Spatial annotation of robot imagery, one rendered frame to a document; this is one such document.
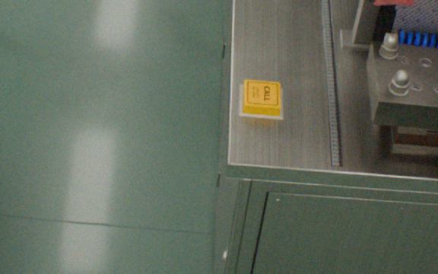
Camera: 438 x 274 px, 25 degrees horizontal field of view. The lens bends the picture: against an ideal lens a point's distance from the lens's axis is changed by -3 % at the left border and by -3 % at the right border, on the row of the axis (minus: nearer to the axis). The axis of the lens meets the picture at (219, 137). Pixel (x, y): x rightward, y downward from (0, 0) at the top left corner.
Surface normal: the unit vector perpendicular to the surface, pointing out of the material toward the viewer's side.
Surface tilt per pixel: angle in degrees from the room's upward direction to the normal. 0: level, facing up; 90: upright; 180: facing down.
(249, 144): 0
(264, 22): 0
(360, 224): 90
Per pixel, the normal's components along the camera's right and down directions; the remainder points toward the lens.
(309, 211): -0.03, 0.74
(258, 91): 0.09, -0.67
